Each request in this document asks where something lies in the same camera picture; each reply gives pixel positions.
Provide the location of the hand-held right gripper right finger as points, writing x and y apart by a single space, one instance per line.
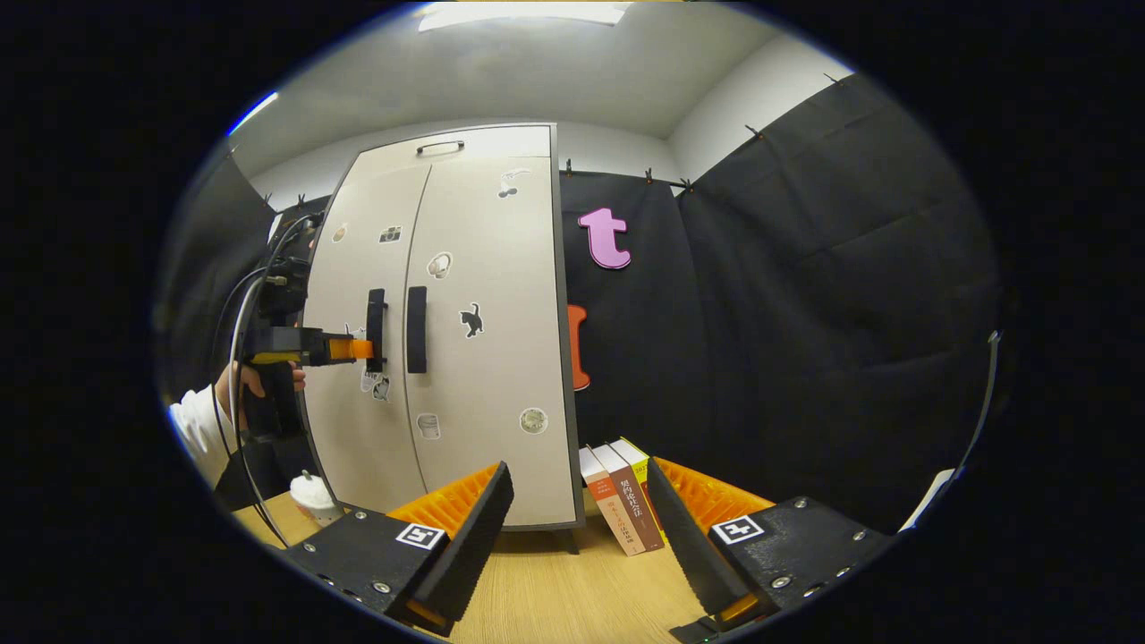
689 546

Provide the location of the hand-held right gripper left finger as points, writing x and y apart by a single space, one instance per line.
474 546

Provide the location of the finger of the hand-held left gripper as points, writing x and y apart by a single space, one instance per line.
349 351

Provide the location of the white cabinet door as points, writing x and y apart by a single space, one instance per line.
358 429
501 376

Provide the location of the white shoe cabinet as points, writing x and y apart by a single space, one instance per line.
492 402

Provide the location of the brown red book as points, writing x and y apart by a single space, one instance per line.
631 501

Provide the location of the white and orange book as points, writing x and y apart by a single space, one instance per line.
601 492

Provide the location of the white cup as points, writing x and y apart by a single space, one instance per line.
315 496

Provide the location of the black backdrop cloth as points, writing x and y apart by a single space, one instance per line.
805 313

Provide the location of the long ceiling light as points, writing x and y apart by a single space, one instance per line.
528 13

